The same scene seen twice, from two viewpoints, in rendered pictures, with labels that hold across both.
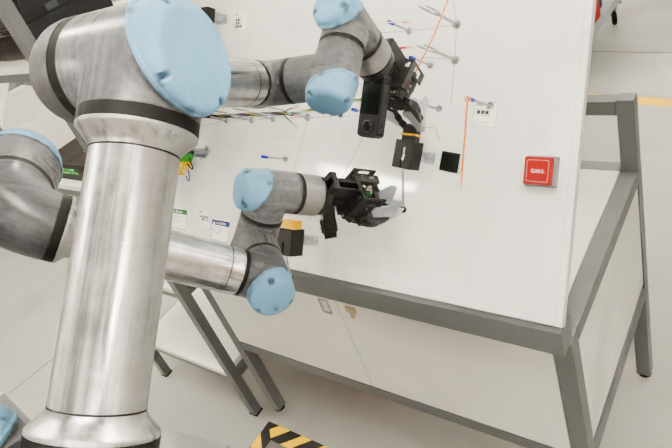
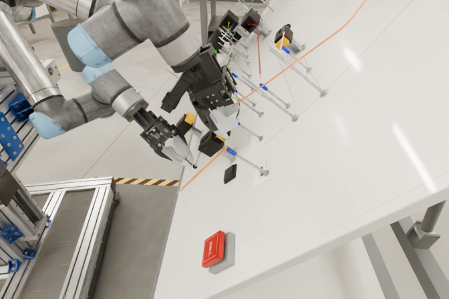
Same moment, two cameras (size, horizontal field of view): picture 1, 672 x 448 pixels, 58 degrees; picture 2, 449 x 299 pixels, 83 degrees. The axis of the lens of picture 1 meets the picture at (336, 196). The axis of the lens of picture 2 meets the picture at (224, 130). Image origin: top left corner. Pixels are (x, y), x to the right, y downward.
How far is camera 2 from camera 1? 0.94 m
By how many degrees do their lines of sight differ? 39
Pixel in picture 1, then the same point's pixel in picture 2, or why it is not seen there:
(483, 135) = (246, 184)
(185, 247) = (15, 66)
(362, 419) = not seen: hidden behind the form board
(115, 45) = not seen: outside the picture
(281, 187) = (100, 85)
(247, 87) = (57, 0)
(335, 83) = (73, 38)
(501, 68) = (296, 159)
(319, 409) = not seen: hidden behind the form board
